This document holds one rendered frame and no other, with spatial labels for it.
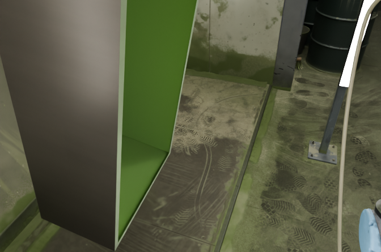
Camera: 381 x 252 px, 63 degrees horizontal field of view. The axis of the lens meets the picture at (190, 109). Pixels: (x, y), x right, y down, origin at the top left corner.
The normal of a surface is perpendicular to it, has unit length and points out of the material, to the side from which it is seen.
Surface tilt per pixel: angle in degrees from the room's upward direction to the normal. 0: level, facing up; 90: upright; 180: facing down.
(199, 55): 90
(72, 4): 90
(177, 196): 0
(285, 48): 90
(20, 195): 57
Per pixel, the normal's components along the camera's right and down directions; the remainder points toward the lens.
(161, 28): -0.32, 0.56
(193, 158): -0.03, -0.81
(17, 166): 0.77, -0.29
